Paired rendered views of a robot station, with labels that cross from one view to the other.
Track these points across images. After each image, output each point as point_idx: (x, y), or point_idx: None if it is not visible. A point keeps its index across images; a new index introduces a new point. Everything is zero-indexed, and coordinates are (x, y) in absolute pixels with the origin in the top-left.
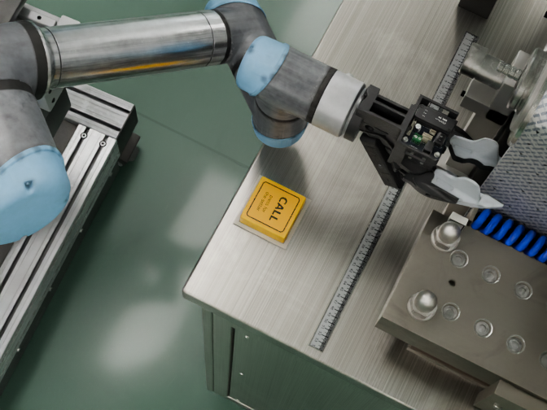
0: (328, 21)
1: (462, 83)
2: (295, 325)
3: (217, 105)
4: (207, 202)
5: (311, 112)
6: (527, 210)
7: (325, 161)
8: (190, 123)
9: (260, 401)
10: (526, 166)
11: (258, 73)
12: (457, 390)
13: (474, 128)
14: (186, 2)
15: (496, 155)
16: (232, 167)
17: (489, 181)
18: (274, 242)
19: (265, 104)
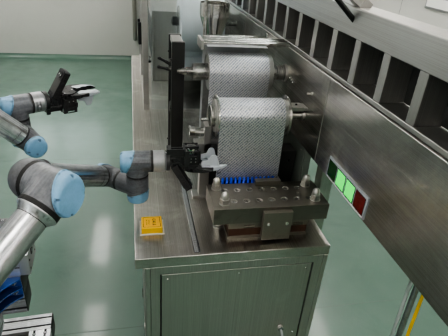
0: (114, 269)
1: None
2: (185, 250)
3: (85, 315)
4: None
5: (152, 161)
6: (234, 167)
7: (159, 210)
8: (77, 327)
9: None
10: (226, 140)
11: (128, 157)
12: (253, 241)
13: None
14: (51, 289)
15: (215, 155)
16: (105, 333)
17: (218, 161)
18: (159, 233)
19: (134, 171)
